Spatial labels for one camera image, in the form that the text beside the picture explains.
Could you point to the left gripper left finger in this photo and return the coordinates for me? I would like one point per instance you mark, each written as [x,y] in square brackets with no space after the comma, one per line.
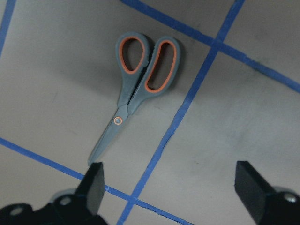
[92,187]

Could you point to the grey orange scissors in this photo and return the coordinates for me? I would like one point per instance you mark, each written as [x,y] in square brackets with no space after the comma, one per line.
[135,83]

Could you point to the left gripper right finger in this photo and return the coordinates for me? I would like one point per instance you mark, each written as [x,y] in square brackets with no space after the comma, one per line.
[252,189]

